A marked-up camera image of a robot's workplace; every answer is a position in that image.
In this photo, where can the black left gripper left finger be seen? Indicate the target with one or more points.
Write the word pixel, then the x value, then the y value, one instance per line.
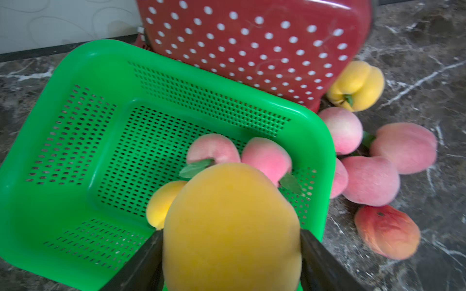
pixel 143 272

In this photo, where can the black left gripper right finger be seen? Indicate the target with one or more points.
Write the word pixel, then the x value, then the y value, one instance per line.
pixel 320 270

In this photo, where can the yellow peach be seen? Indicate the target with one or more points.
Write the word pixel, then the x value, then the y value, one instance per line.
pixel 358 87
pixel 230 229
pixel 160 202

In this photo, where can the orange pink peach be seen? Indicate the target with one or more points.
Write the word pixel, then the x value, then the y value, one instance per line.
pixel 273 161

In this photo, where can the pink peach front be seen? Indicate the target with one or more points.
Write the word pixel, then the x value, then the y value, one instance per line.
pixel 209 150

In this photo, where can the green plastic basket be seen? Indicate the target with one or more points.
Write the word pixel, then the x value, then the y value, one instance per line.
pixel 114 124

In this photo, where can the red orange peach with leaf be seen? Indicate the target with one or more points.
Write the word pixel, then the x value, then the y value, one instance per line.
pixel 388 231

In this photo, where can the pink peach left cluster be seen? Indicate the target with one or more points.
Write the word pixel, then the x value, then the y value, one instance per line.
pixel 340 182

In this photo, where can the pink peach cluster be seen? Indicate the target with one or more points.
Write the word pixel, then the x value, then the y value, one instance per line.
pixel 340 182
pixel 372 181
pixel 345 128
pixel 410 147

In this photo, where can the pink peach centre cluster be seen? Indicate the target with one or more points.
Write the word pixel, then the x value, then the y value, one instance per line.
pixel 372 181

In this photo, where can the pink peach upper cluster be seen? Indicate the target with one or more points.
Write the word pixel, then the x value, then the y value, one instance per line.
pixel 345 128

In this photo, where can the pink peach right cluster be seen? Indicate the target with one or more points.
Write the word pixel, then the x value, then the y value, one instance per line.
pixel 410 147

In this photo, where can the yellow peach by toaster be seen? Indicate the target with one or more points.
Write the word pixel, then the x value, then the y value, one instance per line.
pixel 358 87

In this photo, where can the red polka dot toaster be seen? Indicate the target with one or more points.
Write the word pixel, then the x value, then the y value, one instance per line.
pixel 292 49

